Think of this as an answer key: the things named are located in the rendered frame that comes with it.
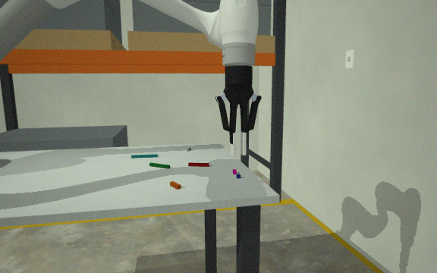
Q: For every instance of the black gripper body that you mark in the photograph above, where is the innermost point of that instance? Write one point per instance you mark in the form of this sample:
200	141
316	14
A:
238	74

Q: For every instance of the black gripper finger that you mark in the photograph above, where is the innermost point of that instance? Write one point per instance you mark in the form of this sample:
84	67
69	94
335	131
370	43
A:
231	127
245	127

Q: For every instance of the green rod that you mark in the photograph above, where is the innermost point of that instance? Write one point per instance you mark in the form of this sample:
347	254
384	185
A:
159	165

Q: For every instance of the orange rod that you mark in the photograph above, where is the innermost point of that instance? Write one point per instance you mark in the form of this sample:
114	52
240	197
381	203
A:
175	185

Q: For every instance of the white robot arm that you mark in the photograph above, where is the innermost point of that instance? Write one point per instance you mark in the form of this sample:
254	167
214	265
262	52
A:
233	27

